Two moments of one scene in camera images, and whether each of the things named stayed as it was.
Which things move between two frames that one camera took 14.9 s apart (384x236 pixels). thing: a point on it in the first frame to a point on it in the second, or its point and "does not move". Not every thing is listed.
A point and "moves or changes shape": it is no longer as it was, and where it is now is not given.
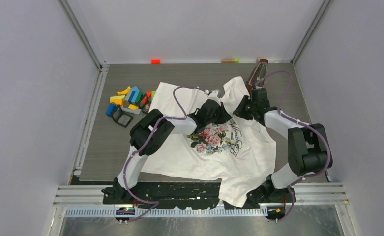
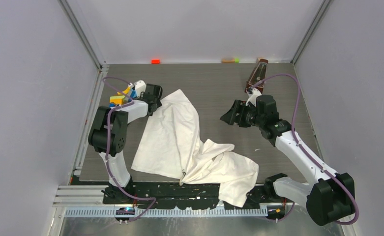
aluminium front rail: (316, 196) does not move
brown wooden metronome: (259, 72) does not move
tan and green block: (230, 61) does not move
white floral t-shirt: (234, 152) moves or changes shape
